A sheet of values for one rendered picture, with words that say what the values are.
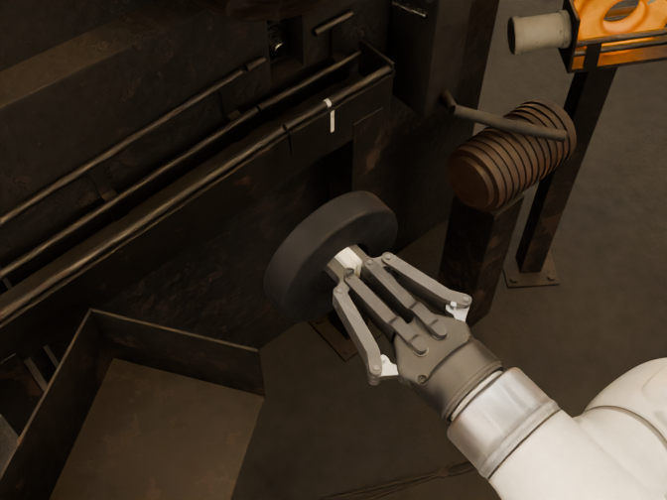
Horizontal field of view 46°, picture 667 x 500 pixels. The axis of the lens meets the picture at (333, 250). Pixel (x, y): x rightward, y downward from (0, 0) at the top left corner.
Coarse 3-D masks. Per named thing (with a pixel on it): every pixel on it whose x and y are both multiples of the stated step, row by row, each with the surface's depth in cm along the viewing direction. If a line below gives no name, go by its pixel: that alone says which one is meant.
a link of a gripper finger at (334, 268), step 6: (330, 264) 77; (336, 264) 77; (330, 270) 77; (336, 270) 76; (342, 270) 76; (336, 276) 76; (342, 276) 76; (336, 282) 77; (342, 282) 76; (348, 288) 75; (348, 294) 76
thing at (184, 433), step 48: (96, 336) 92; (144, 336) 90; (192, 336) 87; (96, 384) 94; (144, 384) 96; (192, 384) 96; (240, 384) 94; (48, 432) 85; (96, 432) 93; (144, 432) 93; (192, 432) 92; (240, 432) 92; (0, 480) 77; (48, 480) 87; (96, 480) 90; (144, 480) 90; (192, 480) 89
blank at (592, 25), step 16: (576, 0) 122; (592, 0) 120; (608, 0) 120; (640, 0) 120; (656, 0) 121; (592, 16) 122; (640, 16) 124; (656, 16) 123; (592, 32) 125; (608, 32) 125; (624, 32) 125
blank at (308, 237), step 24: (360, 192) 77; (312, 216) 73; (336, 216) 73; (360, 216) 74; (384, 216) 77; (288, 240) 74; (312, 240) 73; (336, 240) 74; (360, 240) 77; (384, 240) 81; (288, 264) 73; (312, 264) 74; (264, 288) 77; (288, 288) 74; (312, 288) 77; (288, 312) 78; (312, 312) 82
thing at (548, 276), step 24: (576, 72) 136; (600, 72) 131; (576, 96) 136; (600, 96) 135; (576, 120) 139; (576, 168) 150; (552, 192) 156; (528, 216) 169; (552, 216) 162; (528, 240) 170; (552, 240) 169; (504, 264) 180; (528, 264) 176; (552, 264) 180
